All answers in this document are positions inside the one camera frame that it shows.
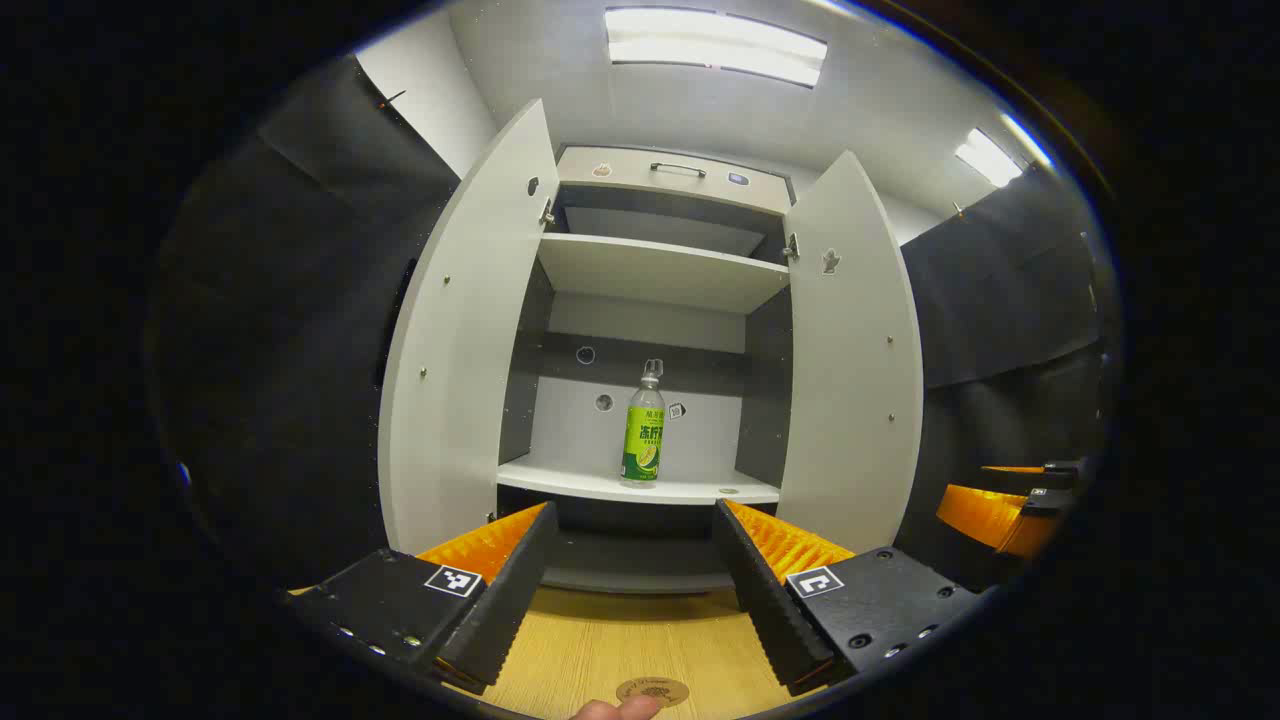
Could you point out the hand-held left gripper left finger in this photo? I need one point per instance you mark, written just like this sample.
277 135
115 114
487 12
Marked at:
510 600

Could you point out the black backdrop cloth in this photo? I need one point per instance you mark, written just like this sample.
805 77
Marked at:
280 350

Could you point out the green label clear bottle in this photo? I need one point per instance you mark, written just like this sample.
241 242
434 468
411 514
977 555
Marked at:
643 440

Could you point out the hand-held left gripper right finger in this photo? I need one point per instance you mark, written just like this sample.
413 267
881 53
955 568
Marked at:
765 600

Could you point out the large ceiling light panel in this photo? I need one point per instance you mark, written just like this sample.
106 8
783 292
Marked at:
715 45

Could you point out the grey cabinet door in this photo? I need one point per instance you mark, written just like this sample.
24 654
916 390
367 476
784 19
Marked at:
850 400
460 350

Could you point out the small ceiling light panel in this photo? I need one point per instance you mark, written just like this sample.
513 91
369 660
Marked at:
988 158

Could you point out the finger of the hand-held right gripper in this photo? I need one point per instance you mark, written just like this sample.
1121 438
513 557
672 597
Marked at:
985 515
1050 468

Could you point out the round cork coaster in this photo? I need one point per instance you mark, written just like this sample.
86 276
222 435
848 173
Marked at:
660 688

